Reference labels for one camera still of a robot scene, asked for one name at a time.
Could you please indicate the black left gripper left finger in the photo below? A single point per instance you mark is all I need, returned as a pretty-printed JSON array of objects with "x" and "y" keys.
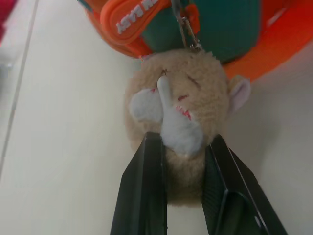
[{"x": 140, "y": 186}]

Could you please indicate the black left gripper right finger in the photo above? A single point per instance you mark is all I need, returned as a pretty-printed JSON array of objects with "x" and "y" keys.
[{"x": 234, "y": 195}]

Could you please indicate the orange and teal backpack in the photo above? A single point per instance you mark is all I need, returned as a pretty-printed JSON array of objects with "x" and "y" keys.
[{"x": 220, "y": 27}]

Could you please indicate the red object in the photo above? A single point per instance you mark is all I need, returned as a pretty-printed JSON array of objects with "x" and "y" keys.
[{"x": 5, "y": 14}]

